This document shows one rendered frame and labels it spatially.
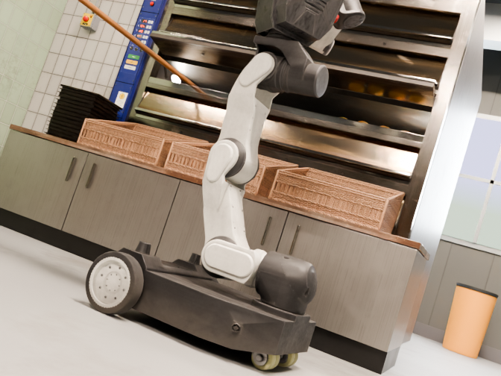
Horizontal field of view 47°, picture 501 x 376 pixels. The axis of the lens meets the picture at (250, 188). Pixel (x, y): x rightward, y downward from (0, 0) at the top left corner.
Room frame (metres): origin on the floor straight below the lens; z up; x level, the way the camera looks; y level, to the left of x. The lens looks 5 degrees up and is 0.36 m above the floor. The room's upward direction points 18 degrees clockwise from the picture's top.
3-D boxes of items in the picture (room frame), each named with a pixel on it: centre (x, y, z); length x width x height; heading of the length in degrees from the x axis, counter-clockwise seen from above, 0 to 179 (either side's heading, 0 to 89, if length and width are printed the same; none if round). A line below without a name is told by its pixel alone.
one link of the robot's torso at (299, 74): (2.02, 0.00, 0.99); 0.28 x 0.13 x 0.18; 63
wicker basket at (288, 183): (2.87, -0.44, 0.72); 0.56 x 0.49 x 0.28; 68
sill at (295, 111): (3.39, 0.02, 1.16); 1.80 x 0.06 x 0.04; 67
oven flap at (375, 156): (3.37, 0.03, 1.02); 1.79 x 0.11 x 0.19; 67
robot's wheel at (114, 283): (1.89, 0.32, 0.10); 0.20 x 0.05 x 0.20; 63
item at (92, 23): (3.92, 1.42, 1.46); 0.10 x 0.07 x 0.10; 67
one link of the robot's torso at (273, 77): (2.05, 0.06, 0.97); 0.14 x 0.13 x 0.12; 153
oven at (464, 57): (4.26, -0.27, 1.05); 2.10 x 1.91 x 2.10; 67
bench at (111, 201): (3.15, 0.25, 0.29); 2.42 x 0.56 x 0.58; 67
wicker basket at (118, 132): (3.35, 0.67, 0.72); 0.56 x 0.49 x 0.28; 66
